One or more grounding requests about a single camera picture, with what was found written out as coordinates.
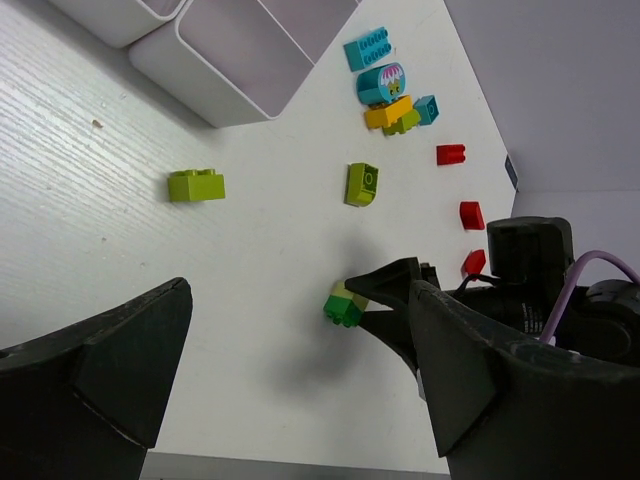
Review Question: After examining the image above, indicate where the green and pale lego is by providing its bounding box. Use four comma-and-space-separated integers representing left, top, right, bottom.
323, 281, 369, 328

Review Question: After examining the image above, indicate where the teal small lego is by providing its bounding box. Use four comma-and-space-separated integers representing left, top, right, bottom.
414, 95, 439, 126

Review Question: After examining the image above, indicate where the lime sloped lego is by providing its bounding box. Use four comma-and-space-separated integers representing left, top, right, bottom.
345, 163, 379, 207

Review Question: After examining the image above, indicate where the red lego brick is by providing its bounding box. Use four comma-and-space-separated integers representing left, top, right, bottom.
436, 144, 466, 166
461, 249, 487, 277
459, 201, 486, 231

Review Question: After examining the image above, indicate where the lime rounded lego brick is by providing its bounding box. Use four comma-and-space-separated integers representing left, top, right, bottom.
382, 109, 421, 136

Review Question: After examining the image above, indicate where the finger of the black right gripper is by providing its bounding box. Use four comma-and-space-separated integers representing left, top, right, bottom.
359, 309, 419, 379
345, 257, 440, 313

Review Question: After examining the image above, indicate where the blue long lego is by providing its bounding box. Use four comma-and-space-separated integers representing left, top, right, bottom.
343, 27, 392, 72

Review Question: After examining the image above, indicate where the teal printed round lego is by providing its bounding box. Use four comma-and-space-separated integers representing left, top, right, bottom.
356, 62, 406, 106

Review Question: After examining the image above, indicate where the blue label right corner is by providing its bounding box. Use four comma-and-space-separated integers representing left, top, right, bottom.
504, 155, 519, 191

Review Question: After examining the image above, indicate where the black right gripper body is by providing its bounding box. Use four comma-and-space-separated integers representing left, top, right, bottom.
448, 216, 639, 360

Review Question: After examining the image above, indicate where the olive lime small lego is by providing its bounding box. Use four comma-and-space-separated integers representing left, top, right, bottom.
167, 169, 226, 203

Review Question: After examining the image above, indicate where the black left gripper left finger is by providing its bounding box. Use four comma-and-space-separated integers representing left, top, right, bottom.
1, 278, 193, 479

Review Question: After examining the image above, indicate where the white compartment container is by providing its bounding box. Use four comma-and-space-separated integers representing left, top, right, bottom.
55, 1, 359, 128

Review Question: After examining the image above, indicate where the red lego brick far right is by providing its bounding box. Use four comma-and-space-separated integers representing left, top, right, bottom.
461, 249, 487, 277

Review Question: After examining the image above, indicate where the red lego brick top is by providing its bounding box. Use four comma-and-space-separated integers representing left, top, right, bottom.
436, 144, 466, 166

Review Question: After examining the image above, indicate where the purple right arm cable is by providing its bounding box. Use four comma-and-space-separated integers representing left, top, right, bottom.
539, 249, 640, 346

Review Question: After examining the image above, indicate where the yellow lego brick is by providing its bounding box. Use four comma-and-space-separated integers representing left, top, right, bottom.
364, 95, 413, 130

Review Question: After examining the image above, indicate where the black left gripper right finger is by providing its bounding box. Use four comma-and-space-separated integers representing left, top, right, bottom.
409, 281, 639, 479

